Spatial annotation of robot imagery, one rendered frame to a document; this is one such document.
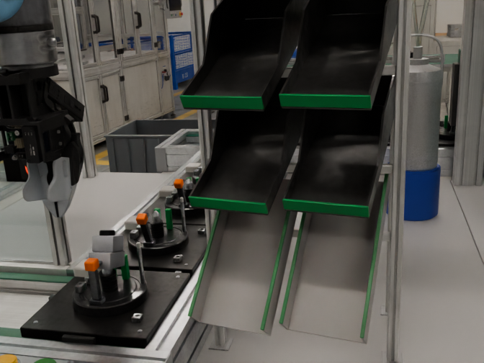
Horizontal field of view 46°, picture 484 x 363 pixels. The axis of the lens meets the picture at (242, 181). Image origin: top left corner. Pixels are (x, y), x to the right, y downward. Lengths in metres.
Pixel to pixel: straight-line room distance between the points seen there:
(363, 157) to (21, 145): 0.52
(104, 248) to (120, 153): 2.07
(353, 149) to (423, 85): 0.70
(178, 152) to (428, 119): 1.02
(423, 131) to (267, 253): 0.81
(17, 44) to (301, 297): 0.57
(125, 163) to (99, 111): 3.42
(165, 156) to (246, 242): 1.31
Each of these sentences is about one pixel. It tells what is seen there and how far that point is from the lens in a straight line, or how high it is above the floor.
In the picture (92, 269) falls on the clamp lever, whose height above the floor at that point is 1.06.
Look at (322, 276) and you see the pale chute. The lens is 0.96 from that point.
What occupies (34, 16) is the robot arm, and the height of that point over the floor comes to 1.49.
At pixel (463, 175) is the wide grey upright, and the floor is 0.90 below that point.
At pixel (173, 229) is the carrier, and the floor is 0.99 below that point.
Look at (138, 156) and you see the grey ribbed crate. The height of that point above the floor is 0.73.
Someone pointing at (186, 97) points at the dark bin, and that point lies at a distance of 0.85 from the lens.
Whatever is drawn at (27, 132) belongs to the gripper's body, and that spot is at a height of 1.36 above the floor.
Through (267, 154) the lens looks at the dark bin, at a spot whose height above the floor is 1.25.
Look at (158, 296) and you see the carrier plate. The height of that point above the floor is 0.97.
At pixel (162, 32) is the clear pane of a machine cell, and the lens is 7.89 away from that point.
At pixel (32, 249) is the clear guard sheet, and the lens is 1.36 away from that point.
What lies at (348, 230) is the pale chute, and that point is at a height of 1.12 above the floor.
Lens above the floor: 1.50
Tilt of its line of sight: 18 degrees down
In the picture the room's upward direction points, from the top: 3 degrees counter-clockwise
